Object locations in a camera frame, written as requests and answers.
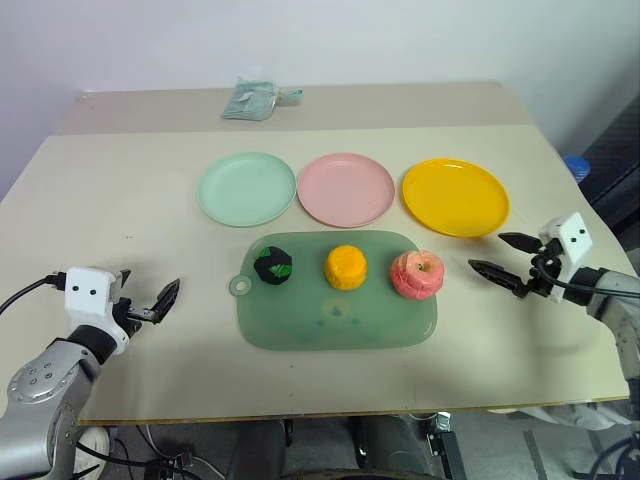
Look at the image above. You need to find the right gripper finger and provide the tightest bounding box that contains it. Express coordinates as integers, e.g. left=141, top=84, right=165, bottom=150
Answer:
left=467, top=258, right=528, bottom=297
left=497, top=231, right=543, bottom=254

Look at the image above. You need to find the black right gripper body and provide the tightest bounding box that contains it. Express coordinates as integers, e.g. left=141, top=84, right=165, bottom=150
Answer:
left=516, top=237, right=564, bottom=301

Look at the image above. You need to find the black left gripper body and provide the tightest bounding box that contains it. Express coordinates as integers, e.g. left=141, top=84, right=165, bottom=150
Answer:
left=110, top=297, right=154, bottom=336

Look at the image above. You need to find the yellow plate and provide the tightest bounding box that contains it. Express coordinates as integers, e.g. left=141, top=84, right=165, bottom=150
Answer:
left=401, top=158, right=512, bottom=239

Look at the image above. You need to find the dark green toy vegetable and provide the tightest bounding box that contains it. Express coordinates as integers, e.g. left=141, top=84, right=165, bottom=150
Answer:
left=253, top=245, right=295, bottom=287

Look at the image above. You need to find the mint green plate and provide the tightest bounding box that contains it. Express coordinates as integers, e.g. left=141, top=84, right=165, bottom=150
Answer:
left=197, top=151, right=298, bottom=229

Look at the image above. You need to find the orange fruit in foam net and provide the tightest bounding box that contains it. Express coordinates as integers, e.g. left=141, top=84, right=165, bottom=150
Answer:
left=323, top=244, right=369, bottom=292

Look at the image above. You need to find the pink plate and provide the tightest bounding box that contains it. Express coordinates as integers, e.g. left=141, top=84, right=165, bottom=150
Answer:
left=296, top=153, right=397, bottom=230

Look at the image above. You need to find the red apple in foam net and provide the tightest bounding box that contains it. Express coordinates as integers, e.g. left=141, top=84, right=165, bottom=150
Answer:
left=389, top=249, right=446, bottom=303

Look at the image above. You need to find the blue round cap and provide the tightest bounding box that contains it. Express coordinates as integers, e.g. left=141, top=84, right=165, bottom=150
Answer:
left=563, top=154, right=594, bottom=184

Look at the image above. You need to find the white rounded shoe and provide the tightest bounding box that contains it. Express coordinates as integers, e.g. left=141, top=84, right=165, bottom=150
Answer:
left=73, top=425, right=112, bottom=477

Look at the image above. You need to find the white crumpled cloth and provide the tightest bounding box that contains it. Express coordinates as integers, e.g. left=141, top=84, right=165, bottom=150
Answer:
left=492, top=398, right=634, bottom=433

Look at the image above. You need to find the translucent green cutting board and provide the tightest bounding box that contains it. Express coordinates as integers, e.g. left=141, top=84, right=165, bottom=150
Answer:
left=228, top=228, right=441, bottom=354

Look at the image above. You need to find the teal plastic packet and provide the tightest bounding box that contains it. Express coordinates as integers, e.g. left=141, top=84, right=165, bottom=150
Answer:
left=220, top=78, right=277, bottom=123

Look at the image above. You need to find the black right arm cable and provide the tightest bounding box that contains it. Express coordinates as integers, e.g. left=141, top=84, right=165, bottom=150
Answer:
left=528, top=252, right=609, bottom=294

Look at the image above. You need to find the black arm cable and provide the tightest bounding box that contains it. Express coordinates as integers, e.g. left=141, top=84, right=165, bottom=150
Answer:
left=0, top=271, right=69, bottom=312
left=528, top=252, right=609, bottom=294

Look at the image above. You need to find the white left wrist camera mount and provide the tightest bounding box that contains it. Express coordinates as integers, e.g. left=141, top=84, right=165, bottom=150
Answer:
left=63, top=266, right=127, bottom=357

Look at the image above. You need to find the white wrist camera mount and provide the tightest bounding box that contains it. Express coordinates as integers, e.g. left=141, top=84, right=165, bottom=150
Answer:
left=538, top=211, right=594, bottom=304
left=63, top=266, right=127, bottom=357

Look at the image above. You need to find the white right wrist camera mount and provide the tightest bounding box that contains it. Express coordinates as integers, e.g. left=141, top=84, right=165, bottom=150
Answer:
left=538, top=211, right=594, bottom=304

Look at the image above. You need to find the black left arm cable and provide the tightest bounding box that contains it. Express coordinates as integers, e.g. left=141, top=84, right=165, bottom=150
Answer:
left=0, top=271, right=69, bottom=312

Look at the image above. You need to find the black carbon fibre frame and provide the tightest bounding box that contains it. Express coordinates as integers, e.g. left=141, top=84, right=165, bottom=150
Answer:
left=574, top=93, right=640, bottom=236

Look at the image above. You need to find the black cable bundle under table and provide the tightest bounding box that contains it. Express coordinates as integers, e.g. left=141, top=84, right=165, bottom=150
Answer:
left=74, top=423, right=227, bottom=480

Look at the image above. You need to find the metal table clamp bracket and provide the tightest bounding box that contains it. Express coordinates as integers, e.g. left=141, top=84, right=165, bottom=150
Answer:
left=423, top=410, right=469, bottom=480

